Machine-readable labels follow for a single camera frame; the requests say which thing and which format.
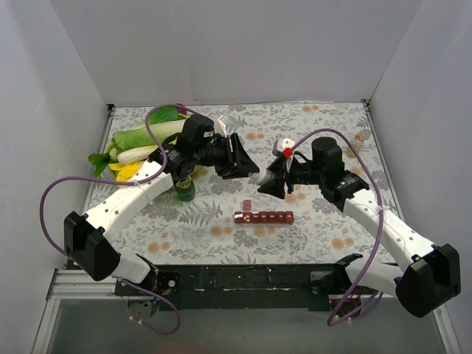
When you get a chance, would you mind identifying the yellow napa cabbage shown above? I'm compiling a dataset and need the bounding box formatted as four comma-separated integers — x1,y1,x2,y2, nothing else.
108,161,144,182

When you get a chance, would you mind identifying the small green glass bottle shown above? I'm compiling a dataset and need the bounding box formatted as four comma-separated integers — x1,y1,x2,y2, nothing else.
174,176,195,201

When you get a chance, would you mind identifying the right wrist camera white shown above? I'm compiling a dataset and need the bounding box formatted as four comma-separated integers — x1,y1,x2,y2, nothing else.
272,138,295,170

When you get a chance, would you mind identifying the green leafy top vegetable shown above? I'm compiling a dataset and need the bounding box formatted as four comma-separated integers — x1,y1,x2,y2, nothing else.
145,106,181,125

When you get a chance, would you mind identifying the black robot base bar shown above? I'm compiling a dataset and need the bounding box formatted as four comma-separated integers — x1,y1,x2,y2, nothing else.
114,263,381,310

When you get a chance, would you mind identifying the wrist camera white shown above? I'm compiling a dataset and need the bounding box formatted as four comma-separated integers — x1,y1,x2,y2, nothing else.
272,138,295,170
215,114,238,136

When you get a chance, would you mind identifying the green plastic basket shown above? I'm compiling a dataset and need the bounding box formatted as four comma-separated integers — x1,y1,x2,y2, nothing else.
105,144,119,178

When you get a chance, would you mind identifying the clear glass pill jar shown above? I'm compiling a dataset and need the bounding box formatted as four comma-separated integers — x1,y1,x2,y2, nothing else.
346,133,365,159

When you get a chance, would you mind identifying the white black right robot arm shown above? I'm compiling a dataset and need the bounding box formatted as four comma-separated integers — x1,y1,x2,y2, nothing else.
257,137,461,318

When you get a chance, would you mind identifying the floral tablecloth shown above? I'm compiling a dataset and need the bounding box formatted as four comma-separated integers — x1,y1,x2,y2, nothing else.
113,102,398,264

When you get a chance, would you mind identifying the red weekly pill organizer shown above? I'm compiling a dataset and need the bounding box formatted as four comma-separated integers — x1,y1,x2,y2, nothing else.
233,200,294,225

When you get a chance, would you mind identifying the large green bok choy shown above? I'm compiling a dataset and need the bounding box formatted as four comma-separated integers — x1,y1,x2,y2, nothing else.
112,119,184,153

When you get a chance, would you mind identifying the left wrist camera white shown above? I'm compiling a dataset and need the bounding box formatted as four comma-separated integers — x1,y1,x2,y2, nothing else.
215,114,238,136

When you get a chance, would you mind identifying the white blue pill bottle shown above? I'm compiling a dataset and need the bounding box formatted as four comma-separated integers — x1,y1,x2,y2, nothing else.
251,169,274,186

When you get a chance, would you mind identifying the purple onion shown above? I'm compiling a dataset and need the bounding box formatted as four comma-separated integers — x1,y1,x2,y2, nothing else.
176,104,187,115

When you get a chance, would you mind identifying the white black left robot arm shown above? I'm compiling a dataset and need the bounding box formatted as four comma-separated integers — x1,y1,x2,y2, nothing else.
64,114,260,295

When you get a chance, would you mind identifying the white stem bok choy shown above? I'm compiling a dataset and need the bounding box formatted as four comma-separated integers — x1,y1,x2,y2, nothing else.
117,145,158,164

